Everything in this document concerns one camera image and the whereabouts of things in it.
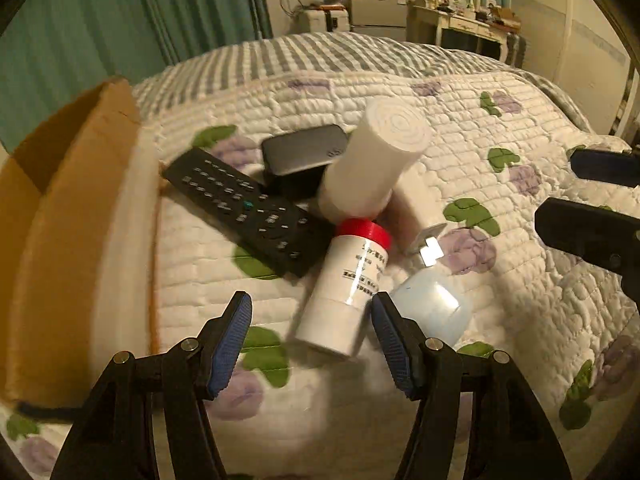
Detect silver mini fridge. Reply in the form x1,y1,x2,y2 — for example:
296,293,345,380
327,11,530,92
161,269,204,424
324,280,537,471
347,0,410,41

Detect white suitcase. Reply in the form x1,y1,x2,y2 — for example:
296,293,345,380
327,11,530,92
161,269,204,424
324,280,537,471
293,6,350,34

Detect white louvered wardrobe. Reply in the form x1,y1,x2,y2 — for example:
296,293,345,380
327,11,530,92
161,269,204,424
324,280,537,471
513,0,634,134

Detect brown cardboard box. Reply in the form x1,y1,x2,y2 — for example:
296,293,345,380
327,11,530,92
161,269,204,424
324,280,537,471
1,77,160,420

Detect green curtain left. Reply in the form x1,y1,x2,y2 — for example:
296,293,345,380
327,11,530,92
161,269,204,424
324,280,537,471
1,0,272,151

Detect white bottle red cap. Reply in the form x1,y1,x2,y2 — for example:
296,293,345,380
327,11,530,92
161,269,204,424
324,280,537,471
295,218,392,356

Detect white dressing table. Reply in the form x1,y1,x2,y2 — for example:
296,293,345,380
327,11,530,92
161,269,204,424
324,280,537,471
406,6,509,63

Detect dark striped chair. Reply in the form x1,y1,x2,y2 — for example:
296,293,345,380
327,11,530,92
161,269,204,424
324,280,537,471
506,34,527,68

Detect green checkered bed sheet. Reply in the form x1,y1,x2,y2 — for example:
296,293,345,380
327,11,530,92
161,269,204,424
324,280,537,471
134,32,592,132

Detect white translucent plug light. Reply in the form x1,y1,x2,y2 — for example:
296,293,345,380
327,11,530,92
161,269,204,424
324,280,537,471
390,223,472,347

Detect black remote control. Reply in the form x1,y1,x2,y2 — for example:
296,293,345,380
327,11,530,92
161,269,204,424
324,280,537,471
162,148,334,278

